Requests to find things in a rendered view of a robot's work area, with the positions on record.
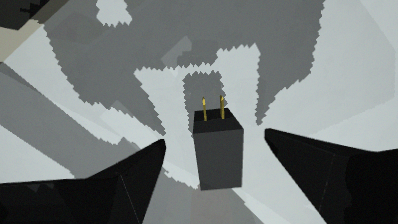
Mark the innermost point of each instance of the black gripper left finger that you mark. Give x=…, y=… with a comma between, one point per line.
x=119, y=194

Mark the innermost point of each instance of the black two-prong charger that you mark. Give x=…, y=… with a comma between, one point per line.
x=218, y=141

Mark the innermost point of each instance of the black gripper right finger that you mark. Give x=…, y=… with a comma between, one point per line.
x=346, y=185

